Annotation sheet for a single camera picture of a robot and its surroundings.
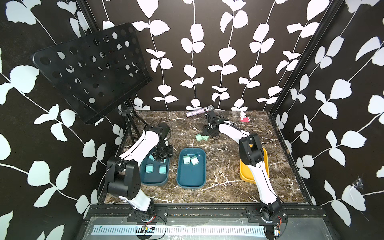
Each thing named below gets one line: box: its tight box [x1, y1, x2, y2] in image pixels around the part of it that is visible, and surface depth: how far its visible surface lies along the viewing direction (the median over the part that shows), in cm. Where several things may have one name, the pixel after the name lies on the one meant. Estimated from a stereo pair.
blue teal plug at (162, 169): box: [159, 165, 167, 174], surface depth 88 cm
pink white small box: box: [240, 111, 251, 123], surface depth 116 cm
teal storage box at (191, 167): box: [176, 147, 207, 189], surface depth 92 cm
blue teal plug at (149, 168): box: [145, 164, 154, 174], surface depth 90 cm
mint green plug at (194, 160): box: [190, 156, 199, 166], surface depth 93 cm
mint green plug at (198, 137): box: [195, 133, 203, 142], surface depth 105 cm
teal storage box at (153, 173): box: [139, 147, 170, 186], surface depth 88 cm
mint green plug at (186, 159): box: [183, 155, 190, 164], surface depth 92 cm
